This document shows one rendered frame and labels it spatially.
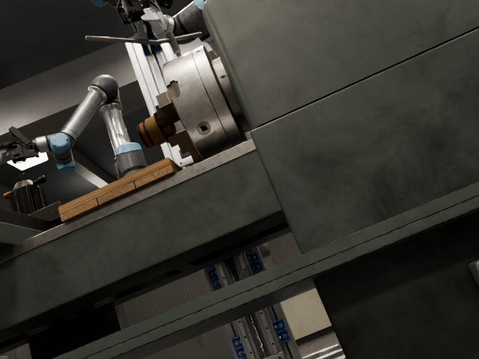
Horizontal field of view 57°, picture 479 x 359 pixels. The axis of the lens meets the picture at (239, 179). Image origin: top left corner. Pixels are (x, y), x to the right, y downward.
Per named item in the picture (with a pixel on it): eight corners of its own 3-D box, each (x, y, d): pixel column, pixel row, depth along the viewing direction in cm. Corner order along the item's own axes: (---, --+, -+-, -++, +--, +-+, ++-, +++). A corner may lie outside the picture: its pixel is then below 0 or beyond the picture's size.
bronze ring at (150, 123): (172, 116, 132) (145, 128, 133) (160, 103, 123) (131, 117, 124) (182, 142, 129) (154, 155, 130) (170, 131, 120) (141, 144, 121)
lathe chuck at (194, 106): (244, 157, 139) (204, 68, 141) (231, 148, 108) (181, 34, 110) (218, 168, 140) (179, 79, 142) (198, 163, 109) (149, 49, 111)
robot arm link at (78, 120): (122, 70, 204) (67, 153, 182) (122, 85, 214) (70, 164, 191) (100, 60, 204) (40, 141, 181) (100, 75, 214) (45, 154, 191)
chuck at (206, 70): (254, 152, 139) (214, 63, 141) (244, 142, 108) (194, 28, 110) (244, 157, 139) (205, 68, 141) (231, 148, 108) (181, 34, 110)
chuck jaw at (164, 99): (191, 100, 123) (177, 80, 112) (197, 114, 122) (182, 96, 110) (156, 115, 124) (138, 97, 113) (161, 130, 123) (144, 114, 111)
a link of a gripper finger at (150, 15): (150, 33, 116) (134, 17, 121) (170, 30, 119) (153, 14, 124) (150, 23, 114) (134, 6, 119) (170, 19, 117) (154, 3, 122)
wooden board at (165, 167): (214, 202, 136) (209, 191, 138) (173, 171, 102) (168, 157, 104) (128, 240, 139) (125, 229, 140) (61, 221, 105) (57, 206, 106)
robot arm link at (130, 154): (120, 169, 183) (112, 141, 187) (121, 181, 195) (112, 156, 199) (149, 162, 187) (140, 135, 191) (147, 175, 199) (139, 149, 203)
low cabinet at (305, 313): (366, 310, 910) (348, 273, 936) (388, 309, 702) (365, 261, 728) (285, 343, 910) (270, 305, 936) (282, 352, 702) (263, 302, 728)
